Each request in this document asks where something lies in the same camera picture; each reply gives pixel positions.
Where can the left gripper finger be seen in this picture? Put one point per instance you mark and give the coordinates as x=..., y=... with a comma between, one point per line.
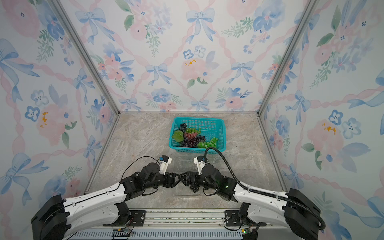
x=175, y=176
x=175, y=183

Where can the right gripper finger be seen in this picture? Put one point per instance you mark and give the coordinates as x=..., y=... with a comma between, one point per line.
x=181, y=182
x=183, y=176

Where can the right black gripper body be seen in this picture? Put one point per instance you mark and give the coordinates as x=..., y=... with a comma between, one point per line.
x=193, y=180

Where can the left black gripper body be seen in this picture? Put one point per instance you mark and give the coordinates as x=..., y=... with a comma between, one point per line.
x=164, y=180

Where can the clear plastic clamshell container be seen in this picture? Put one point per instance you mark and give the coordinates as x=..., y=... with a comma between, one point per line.
x=181, y=165

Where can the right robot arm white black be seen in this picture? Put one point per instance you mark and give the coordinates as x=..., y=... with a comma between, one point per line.
x=290, y=209

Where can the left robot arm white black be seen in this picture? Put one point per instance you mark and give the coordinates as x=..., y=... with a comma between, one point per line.
x=60, y=218

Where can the purple red grape bunch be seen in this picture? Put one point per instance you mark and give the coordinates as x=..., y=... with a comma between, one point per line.
x=192, y=140

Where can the green grape leaf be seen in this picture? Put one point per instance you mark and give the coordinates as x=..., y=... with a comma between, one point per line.
x=178, y=136

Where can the small green grape bunch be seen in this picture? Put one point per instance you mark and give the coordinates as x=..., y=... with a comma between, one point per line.
x=193, y=130

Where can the dark blue grape bunch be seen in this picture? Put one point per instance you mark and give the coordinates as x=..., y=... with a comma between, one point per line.
x=183, y=127

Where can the teal plastic basket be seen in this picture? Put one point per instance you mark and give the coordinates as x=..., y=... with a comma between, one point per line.
x=210, y=128

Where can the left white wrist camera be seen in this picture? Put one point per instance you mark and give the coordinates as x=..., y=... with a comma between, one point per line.
x=164, y=162

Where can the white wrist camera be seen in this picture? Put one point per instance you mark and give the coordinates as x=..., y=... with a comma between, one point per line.
x=200, y=162
x=164, y=162

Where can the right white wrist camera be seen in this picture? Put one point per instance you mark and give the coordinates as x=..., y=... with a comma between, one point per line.
x=200, y=162

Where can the aluminium front rail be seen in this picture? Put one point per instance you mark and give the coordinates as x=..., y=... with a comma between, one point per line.
x=186, y=225

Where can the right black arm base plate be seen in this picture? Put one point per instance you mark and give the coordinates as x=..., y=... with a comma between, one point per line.
x=234, y=221

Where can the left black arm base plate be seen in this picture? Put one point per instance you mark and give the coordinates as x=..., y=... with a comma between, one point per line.
x=135, y=218

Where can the left aluminium corner post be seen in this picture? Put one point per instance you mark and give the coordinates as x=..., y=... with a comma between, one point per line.
x=69, y=27

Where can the aluminium corner post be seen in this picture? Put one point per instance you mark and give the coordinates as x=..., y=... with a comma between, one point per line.
x=291, y=47
x=69, y=27

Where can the right aluminium corner post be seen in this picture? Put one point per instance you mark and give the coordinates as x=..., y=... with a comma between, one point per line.
x=291, y=47

